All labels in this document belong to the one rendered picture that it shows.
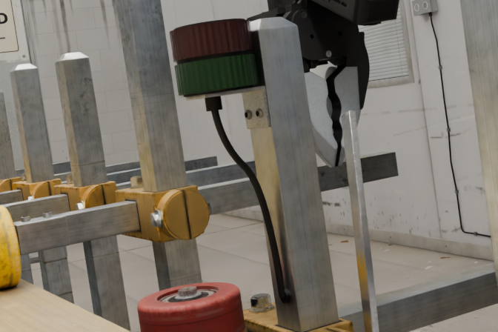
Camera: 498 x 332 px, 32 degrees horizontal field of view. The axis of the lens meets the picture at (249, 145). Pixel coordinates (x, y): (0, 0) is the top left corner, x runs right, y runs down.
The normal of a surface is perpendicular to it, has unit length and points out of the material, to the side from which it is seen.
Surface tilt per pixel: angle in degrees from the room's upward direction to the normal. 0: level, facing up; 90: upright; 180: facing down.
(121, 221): 90
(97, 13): 90
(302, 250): 90
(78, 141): 90
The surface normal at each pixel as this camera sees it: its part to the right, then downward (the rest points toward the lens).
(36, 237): 0.47, -0.02
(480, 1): -0.87, 0.15
